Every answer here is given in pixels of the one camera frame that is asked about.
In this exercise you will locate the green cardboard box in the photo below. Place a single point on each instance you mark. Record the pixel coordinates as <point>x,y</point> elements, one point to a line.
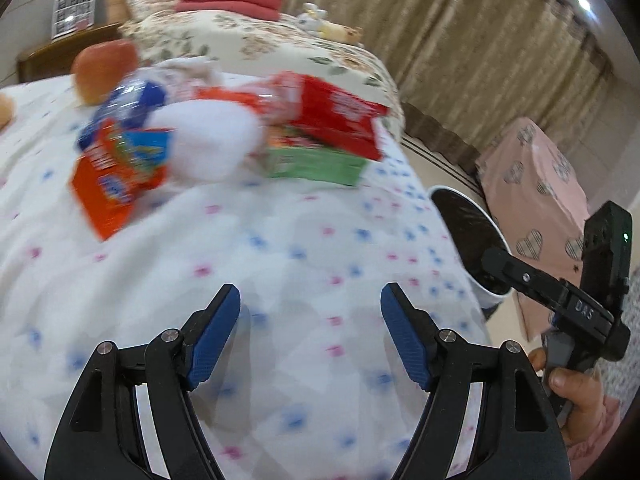
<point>315,165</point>

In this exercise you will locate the floral quilt bed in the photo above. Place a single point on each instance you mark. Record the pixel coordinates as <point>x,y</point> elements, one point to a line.
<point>270,45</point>

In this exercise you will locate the white trash bin black liner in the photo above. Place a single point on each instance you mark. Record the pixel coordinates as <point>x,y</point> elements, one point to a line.
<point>465,225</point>

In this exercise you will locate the photo collage frame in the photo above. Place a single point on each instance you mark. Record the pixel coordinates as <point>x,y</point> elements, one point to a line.
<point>74,12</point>

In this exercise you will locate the white rabbit plush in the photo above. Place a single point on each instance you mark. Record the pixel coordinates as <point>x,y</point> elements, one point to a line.
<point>312,16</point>

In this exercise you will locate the orange cardboard box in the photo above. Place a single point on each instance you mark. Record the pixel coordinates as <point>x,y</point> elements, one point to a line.
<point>112,185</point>

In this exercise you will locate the beige patterned curtain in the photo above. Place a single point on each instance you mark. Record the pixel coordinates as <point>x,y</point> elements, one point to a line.
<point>450,45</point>

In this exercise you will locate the white plush ball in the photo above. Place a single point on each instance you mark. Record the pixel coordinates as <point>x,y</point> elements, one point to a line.
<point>210,140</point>

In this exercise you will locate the red apple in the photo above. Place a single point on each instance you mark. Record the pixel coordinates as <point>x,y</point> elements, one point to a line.
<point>102,70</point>

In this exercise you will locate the white plastic bag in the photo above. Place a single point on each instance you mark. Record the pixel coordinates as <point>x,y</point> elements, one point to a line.
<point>187,72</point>

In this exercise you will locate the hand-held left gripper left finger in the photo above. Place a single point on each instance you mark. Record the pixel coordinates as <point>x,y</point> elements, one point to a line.
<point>215,330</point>

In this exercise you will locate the pink heart-print cloth cover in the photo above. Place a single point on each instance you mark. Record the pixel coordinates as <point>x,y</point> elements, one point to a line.
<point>535,185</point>

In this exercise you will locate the red cardboard box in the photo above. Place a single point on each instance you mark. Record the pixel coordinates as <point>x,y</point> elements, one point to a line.
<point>332,110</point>

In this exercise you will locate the person's right hand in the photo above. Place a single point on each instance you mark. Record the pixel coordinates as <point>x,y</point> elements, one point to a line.
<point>585,405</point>

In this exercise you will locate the yellow plush toy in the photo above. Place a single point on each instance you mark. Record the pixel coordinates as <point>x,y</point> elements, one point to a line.
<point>342,32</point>

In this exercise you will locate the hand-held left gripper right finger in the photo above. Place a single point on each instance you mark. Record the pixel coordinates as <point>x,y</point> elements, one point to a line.
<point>405,335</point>

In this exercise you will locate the white flower-dotted cloth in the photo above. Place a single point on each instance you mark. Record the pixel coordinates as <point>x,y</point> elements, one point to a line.
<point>280,250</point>

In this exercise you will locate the beige teddy bear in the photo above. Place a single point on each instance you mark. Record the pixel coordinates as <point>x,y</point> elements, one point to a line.
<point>5,112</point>

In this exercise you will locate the blue snack packet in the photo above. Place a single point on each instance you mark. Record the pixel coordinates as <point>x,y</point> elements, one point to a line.
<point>125,105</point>

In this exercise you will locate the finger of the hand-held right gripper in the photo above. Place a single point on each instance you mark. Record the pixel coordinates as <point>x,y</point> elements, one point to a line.
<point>520,275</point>

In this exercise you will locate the red packet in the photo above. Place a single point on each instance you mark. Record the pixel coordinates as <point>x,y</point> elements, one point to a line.
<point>230,96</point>

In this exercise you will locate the wooden nightstand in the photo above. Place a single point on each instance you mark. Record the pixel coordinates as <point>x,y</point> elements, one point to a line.
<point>60,52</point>

